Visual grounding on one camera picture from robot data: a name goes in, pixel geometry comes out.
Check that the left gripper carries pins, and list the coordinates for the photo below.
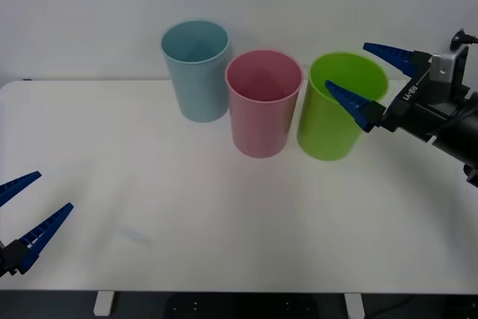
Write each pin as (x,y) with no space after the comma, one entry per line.
(2,259)

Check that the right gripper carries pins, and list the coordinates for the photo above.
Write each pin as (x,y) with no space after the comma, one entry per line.
(418,113)

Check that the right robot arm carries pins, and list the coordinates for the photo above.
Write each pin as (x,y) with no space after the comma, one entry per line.
(463,128)

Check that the green plastic bin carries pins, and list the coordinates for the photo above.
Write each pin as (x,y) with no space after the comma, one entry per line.
(325,132)

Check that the white table leg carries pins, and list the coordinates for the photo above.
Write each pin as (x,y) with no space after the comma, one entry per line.
(353,306)
(103,303)

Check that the pink plastic bin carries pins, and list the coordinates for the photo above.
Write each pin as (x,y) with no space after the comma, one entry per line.
(261,128)

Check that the pale blue plastic bin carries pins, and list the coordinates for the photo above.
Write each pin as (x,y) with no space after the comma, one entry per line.
(198,91)

